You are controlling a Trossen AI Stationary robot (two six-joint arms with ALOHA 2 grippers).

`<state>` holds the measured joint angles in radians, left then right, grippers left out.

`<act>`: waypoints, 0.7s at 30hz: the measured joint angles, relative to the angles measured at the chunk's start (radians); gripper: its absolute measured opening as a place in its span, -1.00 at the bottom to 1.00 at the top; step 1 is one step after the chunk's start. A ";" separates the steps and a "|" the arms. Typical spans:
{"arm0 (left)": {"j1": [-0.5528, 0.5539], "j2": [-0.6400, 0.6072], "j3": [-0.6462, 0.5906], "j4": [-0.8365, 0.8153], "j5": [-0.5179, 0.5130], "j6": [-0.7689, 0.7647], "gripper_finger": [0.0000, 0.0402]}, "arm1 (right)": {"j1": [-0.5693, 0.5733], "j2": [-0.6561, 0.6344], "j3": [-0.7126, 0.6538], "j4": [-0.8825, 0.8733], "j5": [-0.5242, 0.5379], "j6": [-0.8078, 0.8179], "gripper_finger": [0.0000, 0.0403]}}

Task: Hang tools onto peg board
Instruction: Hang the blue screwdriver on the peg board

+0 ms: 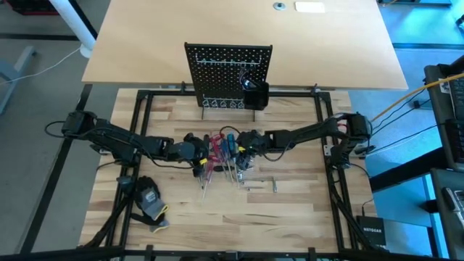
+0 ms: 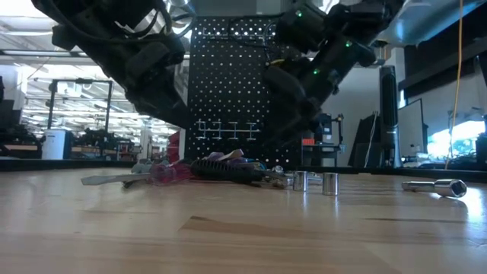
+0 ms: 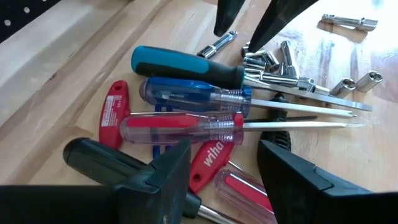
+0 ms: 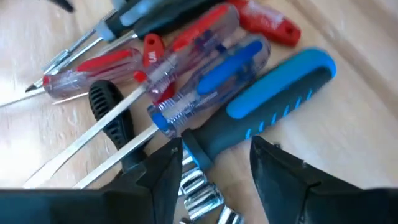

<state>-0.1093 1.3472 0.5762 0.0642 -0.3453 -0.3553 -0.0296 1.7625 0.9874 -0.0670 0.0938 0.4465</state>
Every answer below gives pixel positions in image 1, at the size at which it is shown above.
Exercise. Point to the white looped hook rail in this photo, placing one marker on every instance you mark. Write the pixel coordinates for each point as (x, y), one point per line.
(223, 98)

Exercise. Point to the long chrome deep socket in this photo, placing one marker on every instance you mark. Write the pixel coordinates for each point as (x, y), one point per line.
(274, 184)

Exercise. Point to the metal desk grommet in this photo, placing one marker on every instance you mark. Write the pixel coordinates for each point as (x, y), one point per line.
(279, 6)

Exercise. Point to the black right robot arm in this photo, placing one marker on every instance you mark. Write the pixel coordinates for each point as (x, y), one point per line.
(308, 134)

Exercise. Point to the black equipment cart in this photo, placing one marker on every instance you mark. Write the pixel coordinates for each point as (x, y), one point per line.
(438, 108)

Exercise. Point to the blue transparent screwdriver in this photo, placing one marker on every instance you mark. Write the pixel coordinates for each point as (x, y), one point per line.
(224, 146)

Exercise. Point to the black aluminium table frame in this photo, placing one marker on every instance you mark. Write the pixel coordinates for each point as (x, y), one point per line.
(181, 253)

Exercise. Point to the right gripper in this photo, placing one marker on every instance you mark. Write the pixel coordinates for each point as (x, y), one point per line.
(253, 141)

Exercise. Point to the small black clamp mount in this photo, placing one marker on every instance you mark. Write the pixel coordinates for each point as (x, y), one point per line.
(124, 182)

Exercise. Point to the grey desk foot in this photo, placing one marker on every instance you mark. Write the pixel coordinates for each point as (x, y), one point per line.
(14, 70)

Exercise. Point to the black Netgear network switch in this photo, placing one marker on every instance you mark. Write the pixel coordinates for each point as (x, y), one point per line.
(370, 230)

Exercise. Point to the white pole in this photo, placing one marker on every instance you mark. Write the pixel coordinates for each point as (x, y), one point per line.
(72, 21)

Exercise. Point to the black pegboard stand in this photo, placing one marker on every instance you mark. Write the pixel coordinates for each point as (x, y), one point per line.
(217, 78)

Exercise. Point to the long thin chrome bar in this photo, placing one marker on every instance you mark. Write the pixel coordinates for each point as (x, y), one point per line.
(257, 179)

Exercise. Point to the white card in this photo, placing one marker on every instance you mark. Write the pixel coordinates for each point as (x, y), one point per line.
(310, 7)

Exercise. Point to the white tool holder rail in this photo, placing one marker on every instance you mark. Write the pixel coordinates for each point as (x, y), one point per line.
(217, 64)

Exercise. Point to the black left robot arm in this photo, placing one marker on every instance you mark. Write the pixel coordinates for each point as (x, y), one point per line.
(116, 139)

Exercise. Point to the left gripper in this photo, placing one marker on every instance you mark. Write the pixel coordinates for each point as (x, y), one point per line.
(195, 150)

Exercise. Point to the black metal beam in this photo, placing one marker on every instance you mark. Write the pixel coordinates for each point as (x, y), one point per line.
(398, 174)

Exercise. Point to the black plastic bin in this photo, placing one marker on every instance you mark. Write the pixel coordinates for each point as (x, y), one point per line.
(259, 99)

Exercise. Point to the black equipment case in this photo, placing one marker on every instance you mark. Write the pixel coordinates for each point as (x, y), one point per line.
(440, 224)

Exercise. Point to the black red crate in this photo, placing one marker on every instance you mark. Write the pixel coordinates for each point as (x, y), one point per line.
(32, 7)

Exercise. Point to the black grey work glove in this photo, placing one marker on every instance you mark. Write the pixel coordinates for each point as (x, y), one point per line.
(148, 197)
(159, 227)

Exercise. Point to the light wooden desk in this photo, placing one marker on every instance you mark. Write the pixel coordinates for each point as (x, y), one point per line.
(145, 43)

